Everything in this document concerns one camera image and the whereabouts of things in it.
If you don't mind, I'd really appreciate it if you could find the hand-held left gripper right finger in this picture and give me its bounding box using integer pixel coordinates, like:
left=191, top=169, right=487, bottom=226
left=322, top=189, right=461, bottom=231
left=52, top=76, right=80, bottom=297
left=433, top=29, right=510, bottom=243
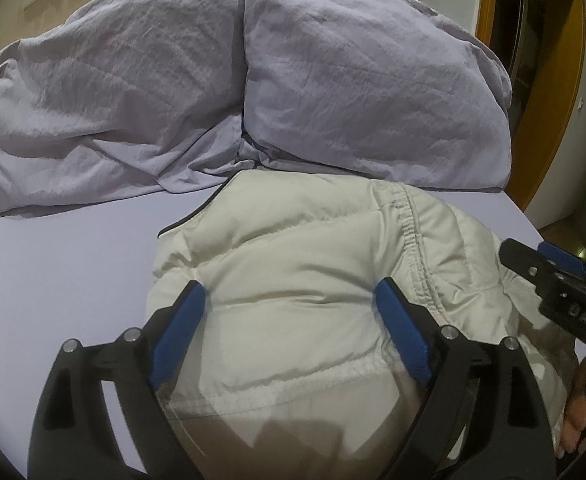
left=374, top=276, right=557, bottom=480

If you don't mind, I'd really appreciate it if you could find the lavender pillow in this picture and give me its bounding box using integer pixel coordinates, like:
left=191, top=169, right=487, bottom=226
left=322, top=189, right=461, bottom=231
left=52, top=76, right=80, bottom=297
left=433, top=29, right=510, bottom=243
left=235, top=0, right=514, bottom=193
left=0, top=0, right=246, bottom=213

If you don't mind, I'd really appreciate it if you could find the wooden door frame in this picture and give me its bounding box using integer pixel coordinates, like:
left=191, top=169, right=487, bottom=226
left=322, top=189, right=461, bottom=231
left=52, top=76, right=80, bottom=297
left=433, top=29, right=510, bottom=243
left=473, top=0, right=586, bottom=212

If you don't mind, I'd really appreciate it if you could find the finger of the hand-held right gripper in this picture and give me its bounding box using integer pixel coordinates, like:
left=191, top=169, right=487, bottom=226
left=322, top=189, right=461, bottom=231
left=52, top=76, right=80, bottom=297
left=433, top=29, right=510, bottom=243
left=500, top=238, right=556, bottom=283
left=537, top=241, right=586, bottom=275

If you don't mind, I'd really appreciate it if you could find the cream puffer jacket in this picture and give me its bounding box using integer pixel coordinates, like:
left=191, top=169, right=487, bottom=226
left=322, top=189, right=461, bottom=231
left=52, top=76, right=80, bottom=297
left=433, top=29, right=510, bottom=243
left=145, top=169, right=581, bottom=480

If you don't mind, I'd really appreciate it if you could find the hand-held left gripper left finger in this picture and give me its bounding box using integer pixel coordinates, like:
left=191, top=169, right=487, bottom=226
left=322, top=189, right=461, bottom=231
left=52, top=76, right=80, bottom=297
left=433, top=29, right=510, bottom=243
left=27, top=280, right=207, bottom=480

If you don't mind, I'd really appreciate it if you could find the person's right hand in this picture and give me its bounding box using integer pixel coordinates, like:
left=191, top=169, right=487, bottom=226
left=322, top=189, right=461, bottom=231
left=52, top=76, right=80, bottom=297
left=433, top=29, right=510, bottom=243
left=556, top=355, right=586, bottom=458

